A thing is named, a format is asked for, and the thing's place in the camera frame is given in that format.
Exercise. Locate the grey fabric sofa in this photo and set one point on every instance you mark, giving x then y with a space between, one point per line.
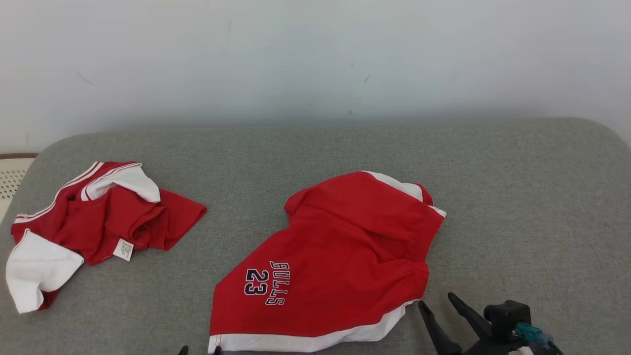
517 207

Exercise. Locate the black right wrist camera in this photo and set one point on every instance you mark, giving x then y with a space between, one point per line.
508 315

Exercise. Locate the red Bulls 23 shorts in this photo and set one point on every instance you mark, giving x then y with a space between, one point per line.
340 256

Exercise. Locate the red shirt with white sleeves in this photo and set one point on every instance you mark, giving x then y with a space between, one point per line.
103 222

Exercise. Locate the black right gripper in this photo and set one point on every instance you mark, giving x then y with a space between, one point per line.
493 347

